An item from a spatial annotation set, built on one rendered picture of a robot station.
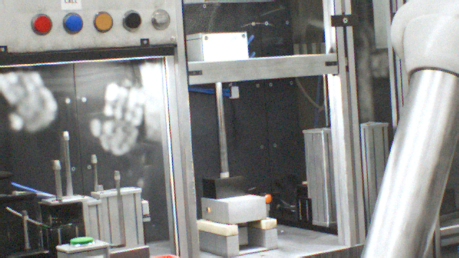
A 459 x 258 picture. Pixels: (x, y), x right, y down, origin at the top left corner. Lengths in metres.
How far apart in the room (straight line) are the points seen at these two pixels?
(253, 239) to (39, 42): 0.72
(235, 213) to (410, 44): 0.64
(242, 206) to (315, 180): 0.28
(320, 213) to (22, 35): 0.91
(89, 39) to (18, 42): 0.14
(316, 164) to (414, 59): 0.73
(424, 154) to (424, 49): 0.18
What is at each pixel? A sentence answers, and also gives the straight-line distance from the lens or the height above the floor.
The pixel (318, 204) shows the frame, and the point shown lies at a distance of 2.28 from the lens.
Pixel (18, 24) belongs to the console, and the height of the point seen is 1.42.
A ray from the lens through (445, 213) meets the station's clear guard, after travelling 2.29.
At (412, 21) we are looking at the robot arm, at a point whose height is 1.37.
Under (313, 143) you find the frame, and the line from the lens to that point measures 2.27.
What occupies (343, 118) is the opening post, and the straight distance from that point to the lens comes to 2.06.
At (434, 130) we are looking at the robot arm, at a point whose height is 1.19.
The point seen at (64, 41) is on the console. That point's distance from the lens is 1.75.
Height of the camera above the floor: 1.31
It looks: 3 degrees down
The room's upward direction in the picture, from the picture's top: 4 degrees counter-clockwise
